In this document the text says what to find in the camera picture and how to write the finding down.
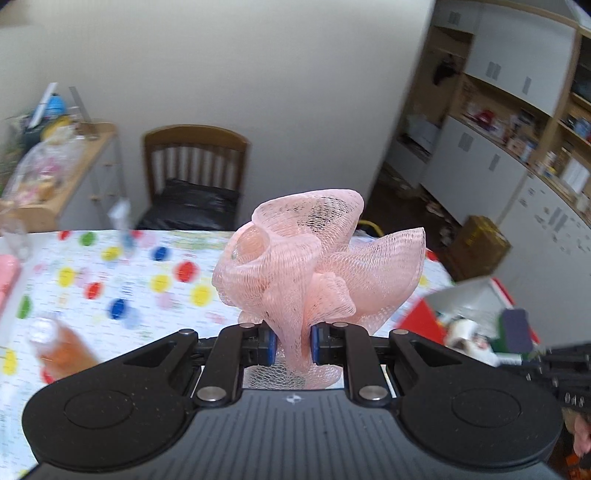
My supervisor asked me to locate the black cushion on chair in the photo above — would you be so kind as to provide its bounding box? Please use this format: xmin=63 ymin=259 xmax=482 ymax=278
xmin=136 ymin=179 xmax=240 ymax=231

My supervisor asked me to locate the clear plastic bag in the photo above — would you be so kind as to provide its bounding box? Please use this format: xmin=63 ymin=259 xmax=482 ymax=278
xmin=2 ymin=135 xmax=85 ymax=207

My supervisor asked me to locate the yellow rimmed bin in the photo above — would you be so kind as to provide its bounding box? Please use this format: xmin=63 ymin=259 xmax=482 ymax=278
xmin=356 ymin=219 xmax=384 ymax=238

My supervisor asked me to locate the person's right hand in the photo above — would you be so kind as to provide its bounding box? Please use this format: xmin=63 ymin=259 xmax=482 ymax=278
xmin=562 ymin=408 xmax=591 ymax=458

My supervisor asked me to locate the brown wooden chair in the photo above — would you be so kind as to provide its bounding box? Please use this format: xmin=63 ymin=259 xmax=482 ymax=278
xmin=143 ymin=124 xmax=250 ymax=207

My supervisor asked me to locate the red cardboard shoe box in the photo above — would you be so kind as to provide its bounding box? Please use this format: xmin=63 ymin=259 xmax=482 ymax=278
xmin=397 ymin=277 xmax=539 ymax=364

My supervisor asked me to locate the white wall cabinet unit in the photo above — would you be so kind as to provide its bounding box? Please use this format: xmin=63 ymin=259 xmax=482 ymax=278
xmin=386 ymin=1 xmax=590 ymax=343

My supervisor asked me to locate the brown cardboard box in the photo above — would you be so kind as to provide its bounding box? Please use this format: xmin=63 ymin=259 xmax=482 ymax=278
xmin=440 ymin=216 xmax=511 ymax=281

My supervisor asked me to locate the wooden side cabinet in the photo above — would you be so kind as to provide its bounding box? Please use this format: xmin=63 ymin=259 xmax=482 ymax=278
xmin=1 ymin=122 xmax=125 ymax=233

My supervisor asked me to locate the panda print packet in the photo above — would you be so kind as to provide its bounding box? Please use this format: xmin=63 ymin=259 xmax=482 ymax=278
xmin=444 ymin=318 xmax=500 ymax=367

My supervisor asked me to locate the amber drink bottle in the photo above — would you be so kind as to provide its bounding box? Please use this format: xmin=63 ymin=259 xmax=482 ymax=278
xmin=28 ymin=315 xmax=100 ymax=381

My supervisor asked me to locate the polka dot tablecloth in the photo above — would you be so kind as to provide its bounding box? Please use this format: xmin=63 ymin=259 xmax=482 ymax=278
xmin=0 ymin=227 xmax=456 ymax=480

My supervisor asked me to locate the green and purple sponge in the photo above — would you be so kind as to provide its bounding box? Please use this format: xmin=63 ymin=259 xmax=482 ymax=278
xmin=491 ymin=308 xmax=537 ymax=357

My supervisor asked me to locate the pink mesh bath pouf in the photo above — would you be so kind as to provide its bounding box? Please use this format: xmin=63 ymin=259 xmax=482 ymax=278
xmin=212 ymin=189 xmax=426 ymax=390

